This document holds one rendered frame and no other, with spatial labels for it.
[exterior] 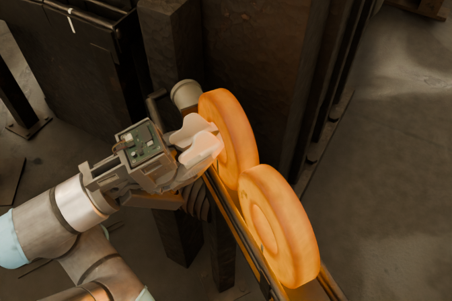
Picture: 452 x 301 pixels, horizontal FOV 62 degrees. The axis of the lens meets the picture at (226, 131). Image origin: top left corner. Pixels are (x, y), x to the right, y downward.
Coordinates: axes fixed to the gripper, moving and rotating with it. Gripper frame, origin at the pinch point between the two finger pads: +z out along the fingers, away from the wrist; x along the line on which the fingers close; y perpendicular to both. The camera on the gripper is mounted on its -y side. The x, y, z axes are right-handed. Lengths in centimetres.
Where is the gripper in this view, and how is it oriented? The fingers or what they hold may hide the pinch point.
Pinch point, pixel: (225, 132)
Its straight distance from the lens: 56.1
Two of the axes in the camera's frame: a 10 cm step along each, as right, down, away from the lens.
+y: -2.4, -5.3, -8.1
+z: 8.7, -4.8, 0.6
